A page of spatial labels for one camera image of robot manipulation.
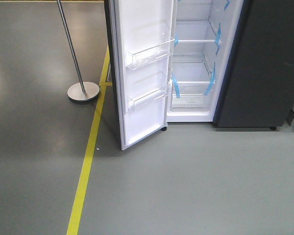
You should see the dark grey fridge body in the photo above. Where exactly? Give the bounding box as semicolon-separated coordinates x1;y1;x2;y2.
167;0;294;130

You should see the metal stand with round base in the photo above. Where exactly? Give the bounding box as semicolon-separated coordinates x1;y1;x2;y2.
56;0;100;102

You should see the glass fridge shelf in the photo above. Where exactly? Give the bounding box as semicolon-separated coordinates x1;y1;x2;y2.
174;21;219;55
172;61;216;95

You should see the lower glass fridge shelf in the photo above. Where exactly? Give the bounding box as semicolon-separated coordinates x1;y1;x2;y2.
172;61;216;95

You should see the middle glass fridge shelf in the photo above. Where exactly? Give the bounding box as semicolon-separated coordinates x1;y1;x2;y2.
174;21;219;55

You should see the clear middle door bin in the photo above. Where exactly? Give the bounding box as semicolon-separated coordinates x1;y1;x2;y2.
125;38;175;70

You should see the clear lower door bin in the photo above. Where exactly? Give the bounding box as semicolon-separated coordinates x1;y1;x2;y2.
128;82;170;112

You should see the clear fridge crisper drawer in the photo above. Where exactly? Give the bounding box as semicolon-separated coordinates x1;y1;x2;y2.
171;84;211;111

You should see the clear door bin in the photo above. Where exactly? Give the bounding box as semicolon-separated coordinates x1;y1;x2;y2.
128;82;170;112
125;38;175;70

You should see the open fridge door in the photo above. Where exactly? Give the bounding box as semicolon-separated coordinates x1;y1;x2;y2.
104;0;177;150

